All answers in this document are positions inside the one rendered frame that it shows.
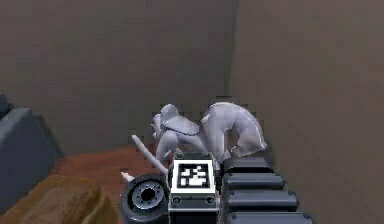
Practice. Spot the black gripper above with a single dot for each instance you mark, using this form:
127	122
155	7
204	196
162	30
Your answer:
146	196

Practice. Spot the brown bread loaf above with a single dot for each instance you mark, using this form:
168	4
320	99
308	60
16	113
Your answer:
60	203

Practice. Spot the dark grey sofa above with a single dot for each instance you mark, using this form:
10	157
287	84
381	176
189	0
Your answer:
23	150

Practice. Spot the grey elephant statue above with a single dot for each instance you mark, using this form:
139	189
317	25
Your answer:
220	130

